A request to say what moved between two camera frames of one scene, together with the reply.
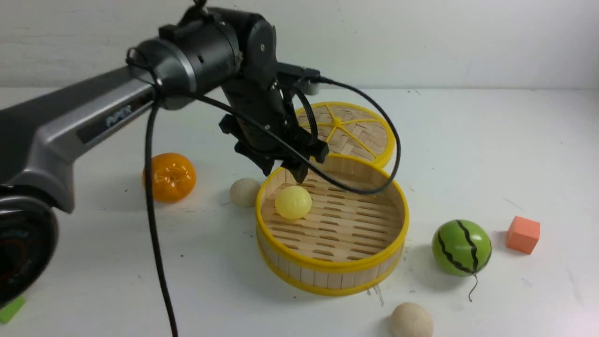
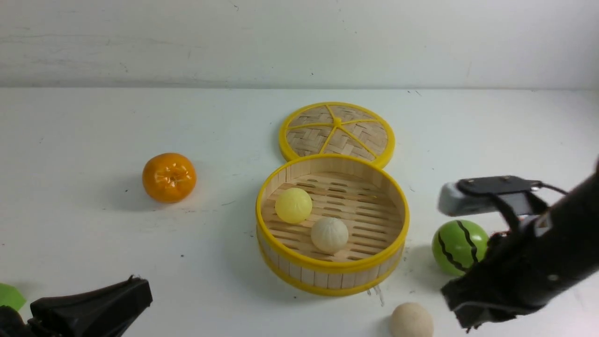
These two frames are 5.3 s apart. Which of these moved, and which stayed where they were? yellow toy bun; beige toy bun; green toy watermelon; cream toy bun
Moved: beige toy bun
Stayed: green toy watermelon; yellow toy bun; cream toy bun
